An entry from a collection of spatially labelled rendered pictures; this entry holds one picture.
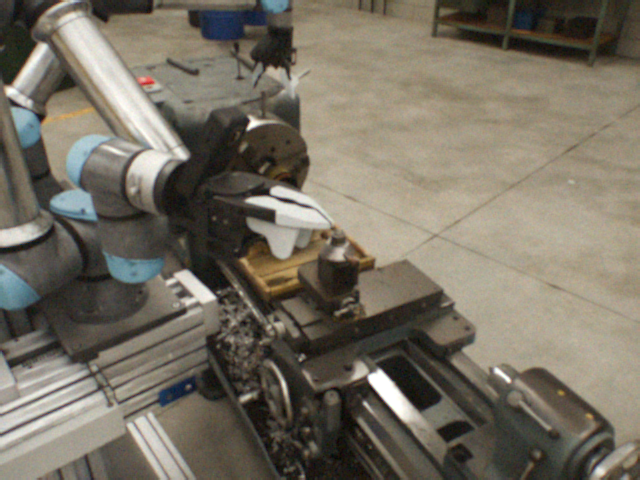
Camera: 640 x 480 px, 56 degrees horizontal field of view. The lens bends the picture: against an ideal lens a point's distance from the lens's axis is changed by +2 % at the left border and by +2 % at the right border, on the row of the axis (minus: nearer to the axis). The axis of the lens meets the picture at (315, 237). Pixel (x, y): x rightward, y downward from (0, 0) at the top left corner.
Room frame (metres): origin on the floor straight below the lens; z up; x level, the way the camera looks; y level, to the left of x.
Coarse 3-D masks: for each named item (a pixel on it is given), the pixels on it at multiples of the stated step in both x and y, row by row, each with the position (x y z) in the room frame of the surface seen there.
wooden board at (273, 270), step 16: (336, 224) 1.67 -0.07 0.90; (256, 240) 1.60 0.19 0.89; (320, 240) 1.61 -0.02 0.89; (352, 240) 1.57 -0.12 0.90; (256, 256) 1.51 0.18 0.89; (272, 256) 1.51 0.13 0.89; (304, 256) 1.51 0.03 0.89; (368, 256) 1.49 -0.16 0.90; (256, 272) 1.42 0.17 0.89; (272, 272) 1.43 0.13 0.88; (288, 272) 1.43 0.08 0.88; (256, 288) 1.37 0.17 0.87; (272, 288) 1.32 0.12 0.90; (288, 288) 1.34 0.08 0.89; (304, 288) 1.36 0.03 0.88
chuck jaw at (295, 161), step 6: (306, 150) 1.78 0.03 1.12; (294, 156) 1.75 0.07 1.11; (300, 156) 1.74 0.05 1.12; (306, 156) 1.74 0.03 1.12; (276, 162) 1.72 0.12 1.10; (282, 162) 1.72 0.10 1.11; (288, 162) 1.71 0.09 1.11; (294, 162) 1.71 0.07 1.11; (300, 162) 1.73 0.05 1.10; (306, 162) 1.74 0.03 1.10; (288, 168) 1.67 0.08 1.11; (294, 168) 1.69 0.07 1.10; (300, 168) 1.72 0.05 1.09; (294, 174) 1.67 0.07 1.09
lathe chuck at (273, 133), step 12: (252, 120) 1.74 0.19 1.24; (264, 120) 1.74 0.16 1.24; (276, 120) 1.76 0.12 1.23; (252, 132) 1.69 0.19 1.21; (264, 132) 1.71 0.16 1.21; (276, 132) 1.73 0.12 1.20; (288, 132) 1.75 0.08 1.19; (252, 144) 1.69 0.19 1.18; (264, 144) 1.71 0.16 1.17; (276, 144) 1.73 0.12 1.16; (288, 144) 1.75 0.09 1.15; (300, 144) 1.77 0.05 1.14; (240, 156) 1.67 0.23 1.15; (264, 156) 1.71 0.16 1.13; (276, 156) 1.73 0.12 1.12; (288, 156) 1.75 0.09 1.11; (228, 168) 1.65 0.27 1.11; (240, 168) 1.67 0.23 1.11; (252, 168) 1.69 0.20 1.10; (300, 180) 1.77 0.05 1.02
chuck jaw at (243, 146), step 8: (240, 144) 1.67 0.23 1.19; (248, 144) 1.65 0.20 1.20; (240, 152) 1.63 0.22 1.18; (248, 152) 1.65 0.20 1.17; (256, 152) 1.66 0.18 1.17; (248, 160) 1.64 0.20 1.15; (256, 160) 1.63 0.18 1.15; (264, 160) 1.65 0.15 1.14; (256, 168) 1.63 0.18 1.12; (264, 168) 1.63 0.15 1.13
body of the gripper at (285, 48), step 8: (288, 32) 1.83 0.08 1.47; (288, 40) 1.83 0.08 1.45; (280, 48) 1.80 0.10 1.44; (288, 48) 1.82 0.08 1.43; (296, 48) 1.84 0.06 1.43; (272, 56) 1.79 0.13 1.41; (280, 56) 1.78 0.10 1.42; (288, 56) 1.83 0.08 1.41; (272, 64) 1.79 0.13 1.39; (280, 64) 1.77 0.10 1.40
